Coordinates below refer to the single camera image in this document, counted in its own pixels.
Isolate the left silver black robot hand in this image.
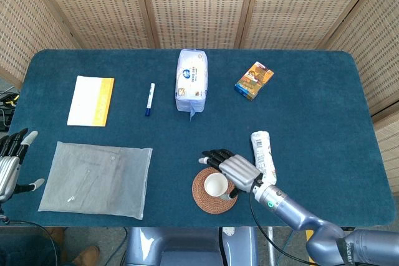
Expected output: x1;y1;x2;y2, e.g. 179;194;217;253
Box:
0;128;46;204

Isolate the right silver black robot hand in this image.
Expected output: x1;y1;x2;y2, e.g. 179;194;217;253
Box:
198;148;263;201

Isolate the white paper cup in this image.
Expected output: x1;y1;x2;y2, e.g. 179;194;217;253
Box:
204;174;228;197

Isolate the brown round woven coaster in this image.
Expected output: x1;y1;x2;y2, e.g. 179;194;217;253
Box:
191;167;239;215

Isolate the white bottle with yellow cap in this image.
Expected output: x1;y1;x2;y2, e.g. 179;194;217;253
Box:
250;130;277;186

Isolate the yellow black tool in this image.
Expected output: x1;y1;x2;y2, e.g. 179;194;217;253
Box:
0;91;20;107

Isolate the metal table leg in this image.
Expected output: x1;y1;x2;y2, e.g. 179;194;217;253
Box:
267;227;277;266

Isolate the brown leather shoe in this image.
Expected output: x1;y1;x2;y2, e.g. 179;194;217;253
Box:
72;245;101;266
43;227;65;244

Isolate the dark teal trouser leg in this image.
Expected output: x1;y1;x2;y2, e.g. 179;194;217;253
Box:
0;230;60;266

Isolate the grey zip plastic bag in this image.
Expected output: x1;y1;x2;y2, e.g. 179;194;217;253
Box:
37;141;153;221

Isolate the orange blue carton box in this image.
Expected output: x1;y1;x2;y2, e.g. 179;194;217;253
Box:
234;61;275;102

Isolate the blue grey robot torso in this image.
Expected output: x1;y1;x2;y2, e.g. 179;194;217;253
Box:
124;227;259;266

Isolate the blue felt table cover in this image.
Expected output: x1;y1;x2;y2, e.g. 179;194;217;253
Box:
0;49;392;228

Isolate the white tissue pack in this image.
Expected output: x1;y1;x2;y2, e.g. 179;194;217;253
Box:
175;49;209;121

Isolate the white blue marker pen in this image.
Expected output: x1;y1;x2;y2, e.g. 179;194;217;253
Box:
144;82;156;118

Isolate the woven bamboo screen panel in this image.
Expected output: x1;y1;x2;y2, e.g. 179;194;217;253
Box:
26;0;156;50
0;0;79;82
238;0;384;50
137;0;259;50
324;0;399;192

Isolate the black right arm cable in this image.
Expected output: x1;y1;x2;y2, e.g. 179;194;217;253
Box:
248;191;312;264

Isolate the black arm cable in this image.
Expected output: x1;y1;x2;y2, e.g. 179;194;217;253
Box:
248;191;312;264
4;219;60;266

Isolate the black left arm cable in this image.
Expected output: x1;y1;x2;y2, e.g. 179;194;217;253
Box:
4;219;60;266

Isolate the black torso cable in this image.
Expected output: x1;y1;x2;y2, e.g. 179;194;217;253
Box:
217;227;226;266

